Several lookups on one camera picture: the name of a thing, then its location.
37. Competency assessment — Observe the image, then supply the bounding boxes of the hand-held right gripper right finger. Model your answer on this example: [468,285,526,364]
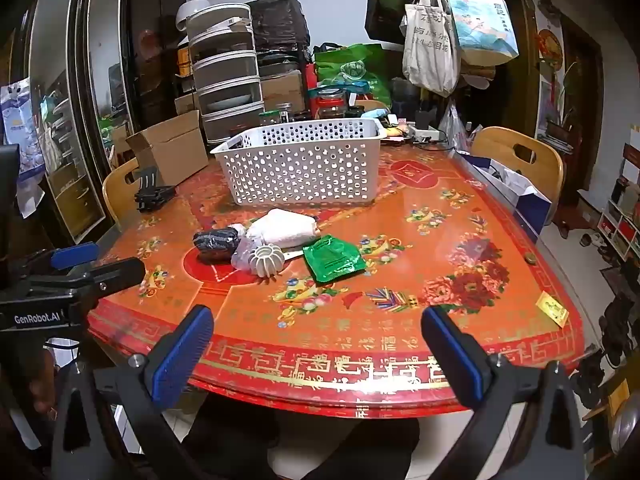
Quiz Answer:
[421,306,586,480]

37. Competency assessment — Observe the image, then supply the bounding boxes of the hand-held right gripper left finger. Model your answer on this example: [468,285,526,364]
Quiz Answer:
[50,304,216,480]

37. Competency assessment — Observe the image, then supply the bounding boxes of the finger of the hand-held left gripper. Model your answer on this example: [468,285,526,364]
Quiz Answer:
[20,241,99,281]
[60,257,147,311]

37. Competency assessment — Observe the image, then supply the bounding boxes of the dark mesh scrubber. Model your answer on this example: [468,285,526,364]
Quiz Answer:
[192,226,241,264]

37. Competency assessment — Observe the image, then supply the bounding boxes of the pink white cloth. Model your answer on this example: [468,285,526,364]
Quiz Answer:
[230,235,263,272]

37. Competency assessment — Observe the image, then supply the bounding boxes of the green foil packet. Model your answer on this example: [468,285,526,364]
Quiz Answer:
[302,234,368,283]

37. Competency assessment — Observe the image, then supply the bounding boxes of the white towel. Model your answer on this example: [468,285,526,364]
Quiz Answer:
[245,208,321,250]

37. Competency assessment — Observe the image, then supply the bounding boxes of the white perforated plastic basket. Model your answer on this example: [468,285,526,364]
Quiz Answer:
[209,119,388,206]

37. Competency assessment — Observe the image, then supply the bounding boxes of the person's left forearm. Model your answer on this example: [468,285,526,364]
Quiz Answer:
[10,345,66,426]

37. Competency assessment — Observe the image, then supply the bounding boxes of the wooden chair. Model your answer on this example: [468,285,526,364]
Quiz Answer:
[102,157,143,226]
[470,126,565,223]

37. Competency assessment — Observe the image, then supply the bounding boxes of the person's dark trousers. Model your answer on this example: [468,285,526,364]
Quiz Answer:
[182,395,421,480]

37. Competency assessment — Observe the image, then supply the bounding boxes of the red printed tablecloth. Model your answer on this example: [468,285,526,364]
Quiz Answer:
[87,125,586,418]

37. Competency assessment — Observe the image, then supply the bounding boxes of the small yellow packet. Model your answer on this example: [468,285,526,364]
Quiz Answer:
[535,294,570,326]

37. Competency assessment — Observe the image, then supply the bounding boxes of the open cardboard box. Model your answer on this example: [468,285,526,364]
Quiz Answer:
[125,109,210,173]

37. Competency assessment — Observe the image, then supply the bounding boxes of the blue white printed bag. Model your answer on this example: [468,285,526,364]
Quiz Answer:
[0,80,46,216]

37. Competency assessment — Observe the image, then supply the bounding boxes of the blue white paper bag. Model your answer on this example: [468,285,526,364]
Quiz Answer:
[460,152,553,241]

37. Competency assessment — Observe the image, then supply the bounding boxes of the dark mirrored wardrobe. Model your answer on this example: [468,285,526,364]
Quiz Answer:
[22,0,193,246]

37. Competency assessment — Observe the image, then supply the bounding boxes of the grey stacked drawer tower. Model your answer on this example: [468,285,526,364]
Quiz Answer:
[186,2,266,143]

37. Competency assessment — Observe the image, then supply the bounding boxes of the cluttered storage shelf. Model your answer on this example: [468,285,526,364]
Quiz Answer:
[597,142,640,261]

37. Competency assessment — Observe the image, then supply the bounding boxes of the white power strip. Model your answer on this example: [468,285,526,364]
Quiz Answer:
[405,125,448,142]

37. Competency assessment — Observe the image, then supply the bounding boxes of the white plastic bag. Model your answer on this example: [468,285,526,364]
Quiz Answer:
[440,100,471,153]

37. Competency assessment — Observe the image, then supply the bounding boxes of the closed cardboard box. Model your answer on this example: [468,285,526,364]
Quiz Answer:
[260,71,306,113]

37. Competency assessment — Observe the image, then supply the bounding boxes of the red lidded glass jar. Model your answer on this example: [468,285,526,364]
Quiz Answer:
[316,89,348,120]

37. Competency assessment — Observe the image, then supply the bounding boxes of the black wrapped bundle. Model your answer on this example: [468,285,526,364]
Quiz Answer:
[247,0,311,53]

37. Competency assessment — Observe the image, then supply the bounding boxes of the green shopping bag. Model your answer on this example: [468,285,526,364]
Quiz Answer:
[314,42,393,106]

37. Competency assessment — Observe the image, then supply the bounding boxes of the beige canvas tote bag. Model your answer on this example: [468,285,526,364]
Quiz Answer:
[402,0,463,98]

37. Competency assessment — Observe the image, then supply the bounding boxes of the illustrated blue tote bag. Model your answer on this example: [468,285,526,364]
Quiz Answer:
[445,0,521,67]

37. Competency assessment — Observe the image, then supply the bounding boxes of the black paper bag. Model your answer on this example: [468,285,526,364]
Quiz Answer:
[365,0,408,43]

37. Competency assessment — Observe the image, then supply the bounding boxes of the black clamp mount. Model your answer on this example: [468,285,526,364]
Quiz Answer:
[134,165,177,213]

